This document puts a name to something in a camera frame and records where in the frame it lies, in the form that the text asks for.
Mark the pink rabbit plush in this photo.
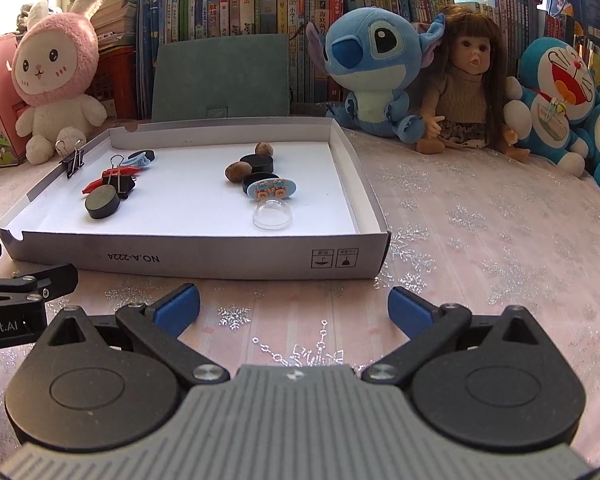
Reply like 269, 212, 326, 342
11, 0, 108, 166

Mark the grey cloth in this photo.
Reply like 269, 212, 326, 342
20, 2, 48, 26

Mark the blue alien plush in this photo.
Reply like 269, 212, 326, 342
305, 6, 448, 143

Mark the stack of flat books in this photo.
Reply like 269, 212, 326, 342
70, 0, 146, 51

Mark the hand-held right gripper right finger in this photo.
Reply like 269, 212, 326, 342
361, 286, 556, 387

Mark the shallow grey cardboard box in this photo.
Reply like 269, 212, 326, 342
0, 116, 392, 281

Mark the row of upright books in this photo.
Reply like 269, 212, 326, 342
135, 0, 600, 121

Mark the light blue hair clip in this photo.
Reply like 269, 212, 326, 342
117, 152, 156, 169

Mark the blue bear hair clip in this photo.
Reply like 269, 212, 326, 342
246, 177, 298, 201

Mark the black round lid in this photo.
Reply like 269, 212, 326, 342
242, 172, 281, 196

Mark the teal folder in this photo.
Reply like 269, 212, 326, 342
151, 34, 292, 122

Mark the brown-haired doll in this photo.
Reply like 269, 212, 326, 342
415, 4, 533, 163

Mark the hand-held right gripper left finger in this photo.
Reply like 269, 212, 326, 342
45, 282, 231, 387

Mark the red-handled black binder clip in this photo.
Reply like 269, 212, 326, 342
82, 155, 141, 200

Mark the clear plastic dome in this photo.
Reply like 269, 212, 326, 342
252, 199, 296, 232

